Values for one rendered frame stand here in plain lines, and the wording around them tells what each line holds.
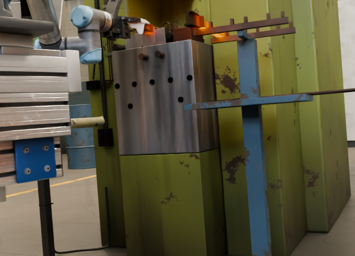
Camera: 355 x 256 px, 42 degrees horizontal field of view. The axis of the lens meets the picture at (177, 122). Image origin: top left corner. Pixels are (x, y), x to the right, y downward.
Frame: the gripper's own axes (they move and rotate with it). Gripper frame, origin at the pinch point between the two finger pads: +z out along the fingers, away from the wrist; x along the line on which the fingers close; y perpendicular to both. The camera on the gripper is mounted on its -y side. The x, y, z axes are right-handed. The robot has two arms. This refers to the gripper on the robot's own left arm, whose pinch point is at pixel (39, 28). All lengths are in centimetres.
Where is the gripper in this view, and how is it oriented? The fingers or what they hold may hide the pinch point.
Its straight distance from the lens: 210.1
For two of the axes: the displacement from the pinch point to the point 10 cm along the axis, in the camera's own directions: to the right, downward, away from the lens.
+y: -0.5, -8.7, 4.9
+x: -10.0, 0.7, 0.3
